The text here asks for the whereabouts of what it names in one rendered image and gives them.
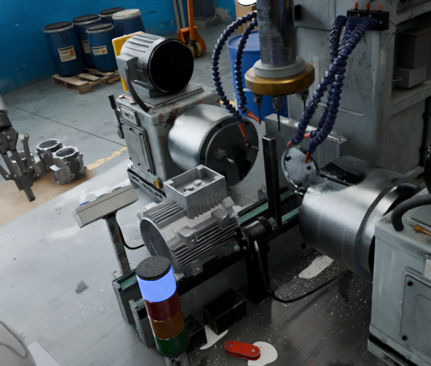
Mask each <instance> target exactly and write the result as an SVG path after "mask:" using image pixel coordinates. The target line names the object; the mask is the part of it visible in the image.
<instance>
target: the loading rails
mask: <svg viewBox="0 0 431 366"><path fill-rule="evenodd" d="M280 196H281V215H282V225H283V226H282V227H281V228H280V229H275V228H273V227H272V229H273V235H272V236H271V237H269V238H268V239H266V240H265V241H266V242H267V243H269V244H270V251H269V252H268V253H267V265H268V270H269V269H271V268H273V267H274V266H276V265H277V264H279V263H281V262H282V261H283V260H285V259H287V258H288V257H290V256H291V255H293V254H294V253H296V254H298V255H299V256H301V257H302V258H304V257H305V256H306V255H308V254H310V253H312V247H310V246H309V245H308V244H307V243H306V242H305V241H304V240H303V238H302V236H301V232H300V229H299V208H300V207H301V206H299V207H298V208H296V199H295V194H294V193H293V192H291V191H289V190H288V187H287V186H285V187H283V188H281V189H280ZM237 214H238V215H237V216H238V217H239V218H238V219H239V220H240V221H239V222H240V223H241V224H240V226H244V225H246V224H248V223H249V222H251V221H252V220H253V219H255V218H257V217H258V216H263V217H265V218H266V219H267V220H268V219H269V212H268V204H267V197H265V198H263V199H261V200H259V201H257V202H256V203H254V204H252V205H250V206H248V207H247V208H245V209H243V210H241V211H239V212H238V213H237ZM203 269H204V270H203V271H202V272H200V273H198V274H197V275H196V276H193V275H191V276H190V277H188V278H187V279H185V278H184V277H183V278H181V279H180V280H178V281H176V282H175V284H176V287H177V292H178V296H179V299H180V305H181V309H182V314H183V317H184V318H186V317H187V316H188V315H190V314H192V315H193V316H194V317H197V316H198V315H199V314H201V313H203V312H202V307H203V306H204V305H206V304H207V303H209V302H210V301H213V300H214V299H215V298H217V297H218V296H220V295H222V294H223V293H225V292H226V291H228V290H230V289H231V288H232V289H234V290H235V291H237V290H238V289H240V288H242V287H243V286H245V285H246V284H248V283H249V282H248V276H247V270H246V260H245V256H244V255H243V254H241V249H240V247H239V246H238V245H236V246H234V252H233V253H231V254H230V255H228V256H223V257H222V258H220V259H219V260H216V259H215V258H213V259H211V260H210V261H208V262H206V263H205V264H203ZM135 270H136V268H135V269H133V270H131V271H129V272H127V273H126V274H123V275H122V276H120V277H118V278H116V279H114V280H112V281H111V283H112V286H113V289H114V292H115V294H116V298H117V301H118V305H119V307H120V310H121V314H122V317H123V318H124V319H125V320H126V321H127V322H128V324H129V325H130V324H132V323H133V322H135V323H136V326H137V330H138V333H139V335H140V338H141V340H142V341H143V342H144V344H145V345H146V346H147V347H150V346H152V345H153V344H154V343H155V342H156V341H155V338H154V335H153V331H152V328H151V325H150V320H149V318H148V313H147V310H146V308H145V303H144V300H143V297H142V293H141V290H140V285H139V283H138V279H137V275H136V272H135Z"/></svg>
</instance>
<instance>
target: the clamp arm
mask: <svg viewBox="0 0 431 366"><path fill-rule="evenodd" d="M277 146H278V145H277V142H276V138H275V137H274V136H271V135H269V134H266V135H264V136H262V149H263V157H264V165H265V181H266V188H267V204H268V212H269V220H271V219H273V220H272V221H271V222H272V223H274V222H275V223H274V224H273V228H275V229H280V228H281V227H282V226H283V225H282V215H281V196H280V186H279V176H278V157H277Z"/></svg>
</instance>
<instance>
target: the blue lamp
mask: <svg viewBox="0 0 431 366"><path fill-rule="evenodd" d="M137 279H138V283H139V285H140V290H141V293H142V297H143V298H144V299H146V300H147V301H152V302H157V301H163V300H165V299H167V298H169V297H170V296H171V295H172V294H173V293H174V292H175V290H176V284H175V280H174V275H173V271H172V267H171V269H170V271H169V272H168V273H167V274H166V275H165V276H164V277H162V278H161V279H160V280H156V281H145V280H141V279H140V278H138V277H137Z"/></svg>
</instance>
